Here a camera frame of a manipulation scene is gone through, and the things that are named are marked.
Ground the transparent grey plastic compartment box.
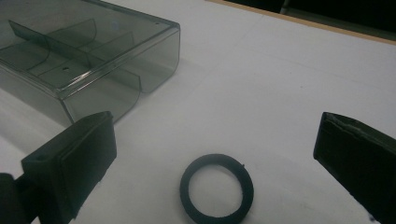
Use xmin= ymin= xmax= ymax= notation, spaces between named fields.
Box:
xmin=0 ymin=0 xmax=181 ymax=127

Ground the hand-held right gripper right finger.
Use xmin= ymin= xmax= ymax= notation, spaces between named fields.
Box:
xmin=313 ymin=111 xmax=396 ymax=224

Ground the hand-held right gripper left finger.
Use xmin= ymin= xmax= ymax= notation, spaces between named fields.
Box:
xmin=21 ymin=110 xmax=118 ymax=224

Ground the metal stand leg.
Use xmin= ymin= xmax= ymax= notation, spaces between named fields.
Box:
xmin=279 ymin=0 xmax=292 ymax=15

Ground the black rubber ring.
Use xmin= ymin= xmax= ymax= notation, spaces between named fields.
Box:
xmin=178 ymin=153 xmax=255 ymax=224

